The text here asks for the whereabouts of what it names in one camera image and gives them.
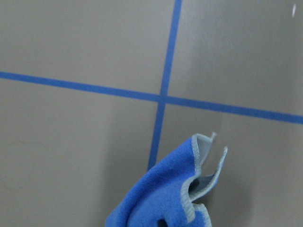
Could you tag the blue microfibre towel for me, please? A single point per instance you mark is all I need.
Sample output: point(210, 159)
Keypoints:
point(165, 196)

